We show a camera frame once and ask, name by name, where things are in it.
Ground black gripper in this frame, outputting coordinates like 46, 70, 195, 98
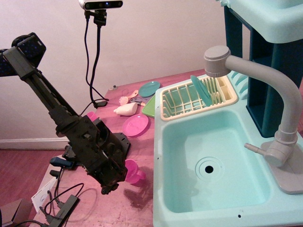
56, 116, 128, 194

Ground pink toy cup with handle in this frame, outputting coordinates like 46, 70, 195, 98
125, 159, 146, 184

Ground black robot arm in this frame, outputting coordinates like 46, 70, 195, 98
0, 33, 127, 194

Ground small pink toy cup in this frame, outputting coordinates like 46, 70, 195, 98
86, 112, 97, 122

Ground teal toy sink unit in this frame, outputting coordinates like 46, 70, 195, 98
153, 72, 303, 227

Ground black usb hub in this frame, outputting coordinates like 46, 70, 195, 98
49, 195, 80, 227

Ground white paper card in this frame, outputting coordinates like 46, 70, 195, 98
31, 177, 56, 212

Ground pink toy plate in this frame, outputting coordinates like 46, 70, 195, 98
122, 114, 149, 137

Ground cream toy soap bottle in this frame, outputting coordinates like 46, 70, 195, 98
113, 103, 138, 116

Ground peach toy dish brush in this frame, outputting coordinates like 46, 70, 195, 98
119, 90, 139, 105

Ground green cutting board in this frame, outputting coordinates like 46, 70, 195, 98
142, 95, 155, 118

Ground brown cardboard box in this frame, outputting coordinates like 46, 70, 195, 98
0, 199, 33, 227

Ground grey toy spatula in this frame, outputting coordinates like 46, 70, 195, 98
130, 96, 150, 106

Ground teal toy plate on table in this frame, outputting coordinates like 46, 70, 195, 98
138, 81, 160, 97

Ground cream dish rack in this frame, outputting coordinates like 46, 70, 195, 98
158, 75, 238, 121

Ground teal plate in rack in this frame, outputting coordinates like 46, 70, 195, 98
190, 75, 213, 106

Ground grey toy faucet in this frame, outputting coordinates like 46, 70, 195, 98
204, 45, 303, 194

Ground dark blue toy shelf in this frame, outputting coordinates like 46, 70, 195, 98
220, 0, 303, 138

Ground black camera cable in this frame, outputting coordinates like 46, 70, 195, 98
80, 10, 107, 114

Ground black camera stand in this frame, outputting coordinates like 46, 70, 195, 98
89, 9, 108, 109

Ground depth camera on stand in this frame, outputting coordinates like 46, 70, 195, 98
79, 0, 123, 10

